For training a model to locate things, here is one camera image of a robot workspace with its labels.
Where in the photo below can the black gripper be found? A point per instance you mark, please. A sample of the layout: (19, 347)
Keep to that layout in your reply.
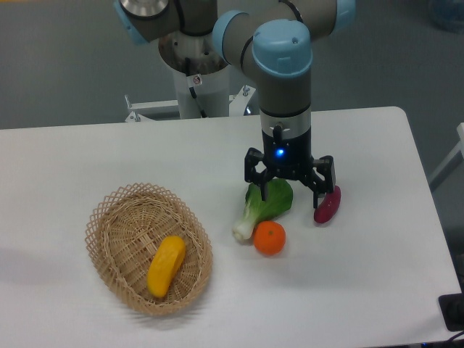
(291, 160)

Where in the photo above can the yellow mango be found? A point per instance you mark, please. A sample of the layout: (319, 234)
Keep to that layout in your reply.
(166, 263)

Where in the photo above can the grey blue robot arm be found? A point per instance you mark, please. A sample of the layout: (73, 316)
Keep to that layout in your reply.
(274, 50)

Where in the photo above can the woven wicker basket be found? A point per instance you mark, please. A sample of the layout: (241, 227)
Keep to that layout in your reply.
(123, 235)

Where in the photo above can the green bok choy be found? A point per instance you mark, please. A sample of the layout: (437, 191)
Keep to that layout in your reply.
(279, 200)

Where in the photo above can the purple sweet potato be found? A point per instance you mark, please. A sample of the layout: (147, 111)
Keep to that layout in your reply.
(328, 207)

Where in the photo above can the orange mandarin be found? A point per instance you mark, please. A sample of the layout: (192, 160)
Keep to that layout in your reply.
(269, 238)

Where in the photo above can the white furniture leg right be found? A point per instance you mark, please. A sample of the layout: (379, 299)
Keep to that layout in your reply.
(450, 163)

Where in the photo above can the black device at edge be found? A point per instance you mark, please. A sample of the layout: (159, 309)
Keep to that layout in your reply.
(451, 306)

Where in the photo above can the white pedestal base frame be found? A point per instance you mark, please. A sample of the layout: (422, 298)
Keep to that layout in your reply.
(239, 104)

